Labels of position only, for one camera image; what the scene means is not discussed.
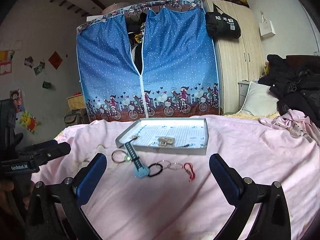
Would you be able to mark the beige metal hair clip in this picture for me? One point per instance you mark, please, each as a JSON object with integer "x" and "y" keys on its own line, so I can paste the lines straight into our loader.
{"x": 166, "y": 141}

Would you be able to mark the pink crumpled blanket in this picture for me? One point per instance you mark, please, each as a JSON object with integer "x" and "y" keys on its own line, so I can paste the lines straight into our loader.
{"x": 296, "y": 123}

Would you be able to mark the brown hair tie green bead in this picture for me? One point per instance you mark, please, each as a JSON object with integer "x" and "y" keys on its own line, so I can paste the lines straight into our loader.
{"x": 120, "y": 156}

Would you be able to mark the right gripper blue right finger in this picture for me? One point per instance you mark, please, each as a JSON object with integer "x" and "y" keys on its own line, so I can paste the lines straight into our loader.
{"x": 228, "y": 179}

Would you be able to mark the blue fabric wardrobe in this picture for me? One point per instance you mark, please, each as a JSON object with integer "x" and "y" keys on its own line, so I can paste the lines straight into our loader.
{"x": 149, "y": 60}

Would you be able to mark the yellow cartoon wall sticker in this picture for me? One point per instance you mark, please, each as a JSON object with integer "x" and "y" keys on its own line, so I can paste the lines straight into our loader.
{"x": 29, "y": 122}

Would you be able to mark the person's left hand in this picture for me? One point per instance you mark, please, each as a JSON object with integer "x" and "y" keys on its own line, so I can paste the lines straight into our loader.
{"x": 5, "y": 188}

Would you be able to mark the grey bedside drawer cabinet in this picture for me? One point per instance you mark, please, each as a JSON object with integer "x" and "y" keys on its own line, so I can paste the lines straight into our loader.
{"x": 243, "y": 89}

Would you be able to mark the white paper gift bag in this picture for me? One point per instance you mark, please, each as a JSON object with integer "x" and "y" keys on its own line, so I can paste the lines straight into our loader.
{"x": 266, "y": 27}

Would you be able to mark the black tote bag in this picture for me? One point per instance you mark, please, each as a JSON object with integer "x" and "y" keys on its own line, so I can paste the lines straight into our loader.
{"x": 221, "y": 25}

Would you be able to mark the yellow storage basket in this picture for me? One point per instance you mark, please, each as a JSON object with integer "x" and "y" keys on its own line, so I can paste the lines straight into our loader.
{"x": 76, "y": 102}

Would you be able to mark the pile of black clothes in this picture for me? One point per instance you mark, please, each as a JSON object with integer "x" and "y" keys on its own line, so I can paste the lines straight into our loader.
{"x": 294, "y": 81}

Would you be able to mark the white pillow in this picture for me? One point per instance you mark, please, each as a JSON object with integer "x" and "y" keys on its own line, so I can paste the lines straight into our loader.
{"x": 259, "y": 101}

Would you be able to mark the grey shallow tray box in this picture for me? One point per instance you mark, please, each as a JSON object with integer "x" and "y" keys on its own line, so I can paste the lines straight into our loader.
{"x": 191, "y": 135}

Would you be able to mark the anime character wall poster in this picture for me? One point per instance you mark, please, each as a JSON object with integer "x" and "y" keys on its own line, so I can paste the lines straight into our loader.
{"x": 17, "y": 97}

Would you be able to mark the green hanging wall pouch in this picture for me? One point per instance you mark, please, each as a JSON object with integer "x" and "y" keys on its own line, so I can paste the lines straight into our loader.
{"x": 46, "y": 85}

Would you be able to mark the red diamond wall paper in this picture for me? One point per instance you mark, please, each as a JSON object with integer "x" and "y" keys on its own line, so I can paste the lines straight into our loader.
{"x": 55, "y": 60}

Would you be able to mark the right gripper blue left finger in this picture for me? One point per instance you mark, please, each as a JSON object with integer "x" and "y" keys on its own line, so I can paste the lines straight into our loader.
{"x": 86, "y": 180}

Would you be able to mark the beaded hair stick pin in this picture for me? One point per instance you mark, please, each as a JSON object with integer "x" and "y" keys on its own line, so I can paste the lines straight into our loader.
{"x": 134, "y": 137}

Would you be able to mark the light wooden wardrobe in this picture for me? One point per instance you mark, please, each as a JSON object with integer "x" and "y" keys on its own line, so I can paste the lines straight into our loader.
{"x": 238, "y": 59}

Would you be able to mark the teal blue smartwatch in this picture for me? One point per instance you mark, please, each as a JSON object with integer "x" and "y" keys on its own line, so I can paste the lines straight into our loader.
{"x": 141, "y": 170}

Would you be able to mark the pink floral bed sheet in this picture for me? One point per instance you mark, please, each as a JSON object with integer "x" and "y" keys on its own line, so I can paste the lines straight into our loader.
{"x": 170, "y": 206}

